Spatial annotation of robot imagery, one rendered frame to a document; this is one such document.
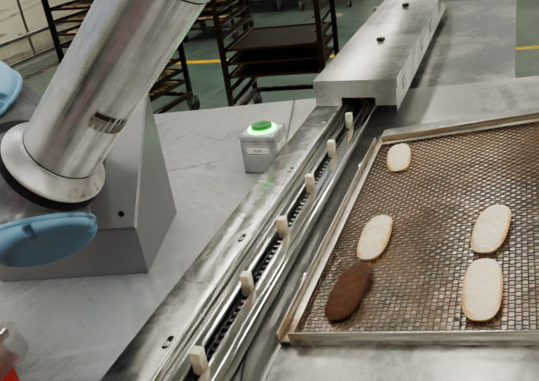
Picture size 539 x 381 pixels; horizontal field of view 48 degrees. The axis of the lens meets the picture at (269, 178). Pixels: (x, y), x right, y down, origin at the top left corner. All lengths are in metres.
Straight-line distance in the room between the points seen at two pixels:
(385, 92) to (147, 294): 0.67
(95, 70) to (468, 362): 0.42
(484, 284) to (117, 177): 0.54
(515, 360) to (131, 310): 0.50
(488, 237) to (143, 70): 0.40
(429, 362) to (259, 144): 0.65
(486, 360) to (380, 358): 0.09
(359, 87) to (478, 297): 0.76
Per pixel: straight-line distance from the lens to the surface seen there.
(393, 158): 0.94
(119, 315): 0.84
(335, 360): 0.59
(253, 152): 1.12
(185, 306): 0.75
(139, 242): 0.88
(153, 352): 0.70
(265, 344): 0.74
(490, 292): 0.61
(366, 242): 0.73
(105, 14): 0.56
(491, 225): 0.71
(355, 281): 0.66
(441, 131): 1.01
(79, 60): 0.59
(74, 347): 0.82
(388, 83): 1.27
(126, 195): 0.89
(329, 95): 1.31
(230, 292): 0.78
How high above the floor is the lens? 1.30
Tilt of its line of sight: 26 degrees down
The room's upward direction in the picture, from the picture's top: 9 degrees counter-clockwise
